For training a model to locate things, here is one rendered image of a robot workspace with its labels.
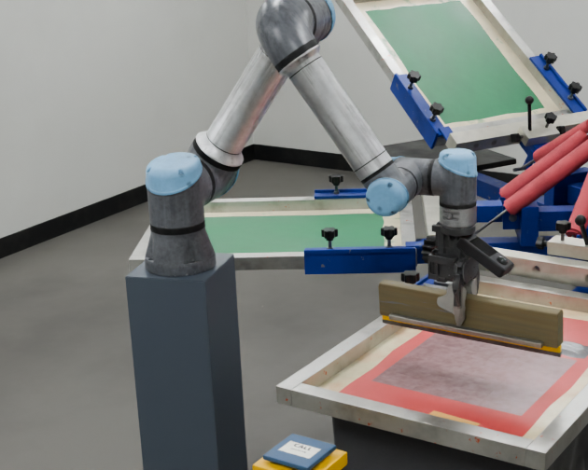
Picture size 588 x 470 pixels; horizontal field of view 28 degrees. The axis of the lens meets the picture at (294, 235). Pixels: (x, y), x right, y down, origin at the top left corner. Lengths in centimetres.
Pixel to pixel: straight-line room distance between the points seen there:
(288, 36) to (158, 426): 90
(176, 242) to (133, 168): 489
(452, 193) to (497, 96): 178
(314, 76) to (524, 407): 78
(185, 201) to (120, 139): 480
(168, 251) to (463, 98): 183
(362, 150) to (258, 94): 31
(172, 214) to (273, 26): 45
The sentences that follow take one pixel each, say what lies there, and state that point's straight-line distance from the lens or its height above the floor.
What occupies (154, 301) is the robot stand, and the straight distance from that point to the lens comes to 247.
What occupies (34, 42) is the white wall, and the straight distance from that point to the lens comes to 665.
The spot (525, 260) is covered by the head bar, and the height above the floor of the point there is 104.
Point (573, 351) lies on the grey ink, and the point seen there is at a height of 96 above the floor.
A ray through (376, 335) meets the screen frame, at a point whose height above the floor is 98.
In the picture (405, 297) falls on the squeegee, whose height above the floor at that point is 112.
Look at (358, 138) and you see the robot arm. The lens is 225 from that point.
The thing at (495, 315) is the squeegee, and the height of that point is 111.
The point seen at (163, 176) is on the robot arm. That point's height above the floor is 141.
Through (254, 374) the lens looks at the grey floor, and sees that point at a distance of 486.
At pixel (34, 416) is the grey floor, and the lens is 470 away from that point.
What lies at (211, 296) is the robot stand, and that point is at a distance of 244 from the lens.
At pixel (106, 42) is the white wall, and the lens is 707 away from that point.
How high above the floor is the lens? 202
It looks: 18 degrees down
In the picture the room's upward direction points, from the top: 3 degrees counter-clockwise
